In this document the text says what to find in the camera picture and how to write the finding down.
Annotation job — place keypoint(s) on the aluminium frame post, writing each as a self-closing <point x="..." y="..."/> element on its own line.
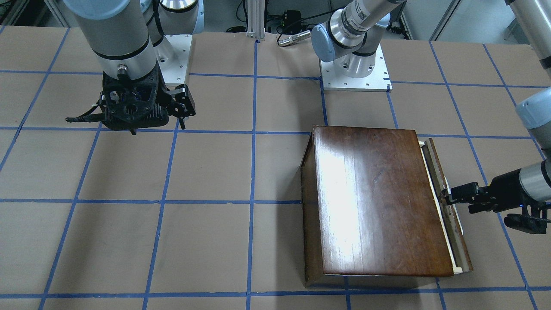
<point x="256" y="18"/>

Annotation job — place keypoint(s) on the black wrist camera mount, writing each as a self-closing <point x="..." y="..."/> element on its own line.
<point x="124" y="104"/>

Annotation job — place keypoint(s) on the gold metal cylinder tool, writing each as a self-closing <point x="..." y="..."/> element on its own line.
<point x="294" y="39"/>

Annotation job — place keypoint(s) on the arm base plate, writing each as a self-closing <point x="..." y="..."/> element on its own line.
<point x="357" y="73"/>
<point x="174" y="54"/>

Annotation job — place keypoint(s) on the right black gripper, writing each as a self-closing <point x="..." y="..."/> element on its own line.
<point x="182" y="102"/>

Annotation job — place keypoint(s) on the light wood drawer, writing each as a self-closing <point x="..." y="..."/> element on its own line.
<point x="450" y="221"/>

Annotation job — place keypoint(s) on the dark brown wooden cabinet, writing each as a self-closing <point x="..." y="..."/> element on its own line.
<point x="369" y="210"/>

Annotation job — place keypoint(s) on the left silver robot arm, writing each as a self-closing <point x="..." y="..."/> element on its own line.
<point x="528" y="186"/>

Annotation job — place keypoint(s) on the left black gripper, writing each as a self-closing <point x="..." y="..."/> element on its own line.
<point x="503" y="191"/>

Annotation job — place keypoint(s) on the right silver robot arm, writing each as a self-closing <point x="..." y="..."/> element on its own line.
<point x="143" y="47"/>

